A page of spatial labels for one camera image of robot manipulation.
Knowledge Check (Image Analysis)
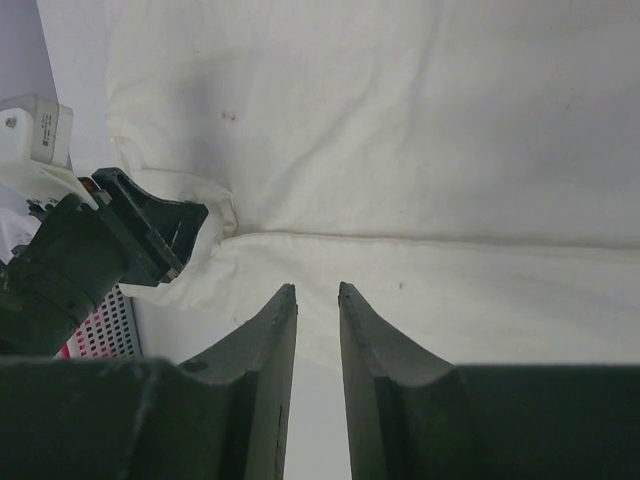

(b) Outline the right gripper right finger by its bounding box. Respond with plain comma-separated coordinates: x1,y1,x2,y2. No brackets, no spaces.
338,283,639,479

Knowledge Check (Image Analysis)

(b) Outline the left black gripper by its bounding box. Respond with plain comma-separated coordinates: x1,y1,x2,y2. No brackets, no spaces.
9,168,209,330

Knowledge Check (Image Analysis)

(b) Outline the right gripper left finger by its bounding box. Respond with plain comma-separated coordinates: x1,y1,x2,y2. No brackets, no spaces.
1,284,298,479

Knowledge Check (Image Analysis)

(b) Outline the cream white t shirt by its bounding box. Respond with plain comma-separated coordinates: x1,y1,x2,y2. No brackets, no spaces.
106,1,639,367

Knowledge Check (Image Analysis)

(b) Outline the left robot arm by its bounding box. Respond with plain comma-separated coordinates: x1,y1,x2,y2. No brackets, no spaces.
1,168,208,356

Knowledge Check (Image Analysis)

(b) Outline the white plastic laundry basket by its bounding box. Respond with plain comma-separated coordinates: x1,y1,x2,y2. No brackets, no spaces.
0,207,137,360

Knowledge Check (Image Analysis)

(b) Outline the pink red t shirt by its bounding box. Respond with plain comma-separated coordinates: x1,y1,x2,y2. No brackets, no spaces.
54,312,109,359

